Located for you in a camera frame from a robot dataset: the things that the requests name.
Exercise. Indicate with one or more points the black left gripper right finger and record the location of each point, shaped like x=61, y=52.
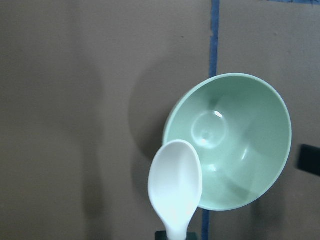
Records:
x=309, y=159

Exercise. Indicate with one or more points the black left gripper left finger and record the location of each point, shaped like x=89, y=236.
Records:
x=162, y=235

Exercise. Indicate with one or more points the white plastic spoon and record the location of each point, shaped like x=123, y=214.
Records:
x=175, y=186

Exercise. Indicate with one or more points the green bowl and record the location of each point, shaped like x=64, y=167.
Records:
x=241, y=129

